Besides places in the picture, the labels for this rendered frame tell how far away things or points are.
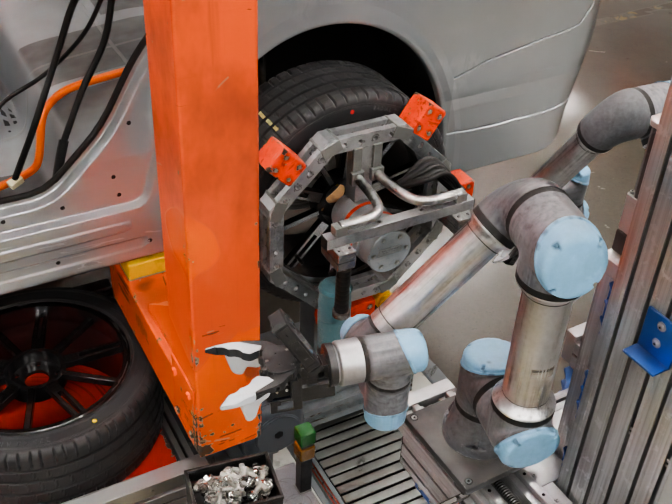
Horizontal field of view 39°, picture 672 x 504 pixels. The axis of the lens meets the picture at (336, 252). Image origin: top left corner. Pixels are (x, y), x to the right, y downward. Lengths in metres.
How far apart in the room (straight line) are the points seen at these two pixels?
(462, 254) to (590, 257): 0.24
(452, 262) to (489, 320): 1.94
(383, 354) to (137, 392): 1.11
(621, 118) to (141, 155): 1.15
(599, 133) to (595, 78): 3.26
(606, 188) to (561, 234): 2.99
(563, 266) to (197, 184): 0.72
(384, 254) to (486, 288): 1.35
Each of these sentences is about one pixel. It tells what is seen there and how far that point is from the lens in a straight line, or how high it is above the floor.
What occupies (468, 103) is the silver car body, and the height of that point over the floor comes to 0.99.
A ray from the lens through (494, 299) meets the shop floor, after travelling 3.65.
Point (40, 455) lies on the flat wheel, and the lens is 2.43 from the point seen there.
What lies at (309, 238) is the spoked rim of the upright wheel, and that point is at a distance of 2.58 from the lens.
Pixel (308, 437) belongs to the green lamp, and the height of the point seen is 0.65.
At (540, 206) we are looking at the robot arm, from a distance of 1.52.
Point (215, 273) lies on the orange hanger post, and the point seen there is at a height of 1.07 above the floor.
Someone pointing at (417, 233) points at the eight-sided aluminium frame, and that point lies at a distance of 2.69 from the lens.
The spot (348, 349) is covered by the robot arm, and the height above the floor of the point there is 1.25.
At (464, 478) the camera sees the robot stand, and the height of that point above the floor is 0.82.
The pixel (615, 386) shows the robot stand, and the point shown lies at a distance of 1.81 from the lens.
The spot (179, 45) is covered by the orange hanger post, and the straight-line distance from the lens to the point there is 1.67.
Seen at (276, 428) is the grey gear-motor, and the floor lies 0.35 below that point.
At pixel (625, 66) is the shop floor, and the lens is 5.66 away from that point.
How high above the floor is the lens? 2.27
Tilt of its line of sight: 37 degrees down
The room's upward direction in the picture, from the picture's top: 3 degrees clockwise
